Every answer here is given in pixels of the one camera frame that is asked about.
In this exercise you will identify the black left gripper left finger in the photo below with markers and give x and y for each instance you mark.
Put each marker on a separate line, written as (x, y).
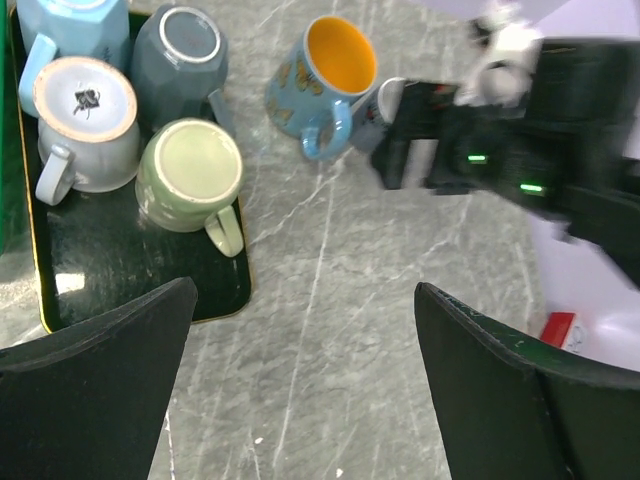
(88, 401)

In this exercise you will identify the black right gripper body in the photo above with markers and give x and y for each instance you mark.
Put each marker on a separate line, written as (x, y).
(430, 140)

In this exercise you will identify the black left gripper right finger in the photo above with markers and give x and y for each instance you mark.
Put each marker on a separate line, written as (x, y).
(509, 406)

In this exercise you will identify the lavender blue small mug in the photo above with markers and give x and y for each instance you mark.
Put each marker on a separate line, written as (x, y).
(373, 115)

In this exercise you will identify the blue butterfly mug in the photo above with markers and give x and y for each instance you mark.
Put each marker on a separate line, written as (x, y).
(310, 96)

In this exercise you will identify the light green mug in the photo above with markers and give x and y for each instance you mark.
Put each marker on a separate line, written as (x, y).
(189, 176)

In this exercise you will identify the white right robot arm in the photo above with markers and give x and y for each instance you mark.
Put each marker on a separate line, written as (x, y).
(546, 128)

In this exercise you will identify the dark grey faceted mug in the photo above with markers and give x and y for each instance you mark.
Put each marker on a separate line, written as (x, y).
(179, 67)

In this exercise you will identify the white grey mug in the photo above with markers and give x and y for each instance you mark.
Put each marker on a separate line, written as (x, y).
(88, 136)

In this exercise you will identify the light blue faceted mug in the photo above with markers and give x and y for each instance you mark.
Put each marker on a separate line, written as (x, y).
(51, 29)

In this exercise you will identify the white paper tag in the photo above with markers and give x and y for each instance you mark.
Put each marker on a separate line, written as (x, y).
(566, 331)

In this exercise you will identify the black tray gold rim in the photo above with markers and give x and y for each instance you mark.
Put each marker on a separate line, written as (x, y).
(95, 252)

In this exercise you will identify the green plastic bin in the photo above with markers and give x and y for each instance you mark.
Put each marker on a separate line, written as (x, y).
(14, 196)

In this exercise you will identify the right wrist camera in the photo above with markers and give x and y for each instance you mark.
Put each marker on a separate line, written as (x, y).
(509, 45)

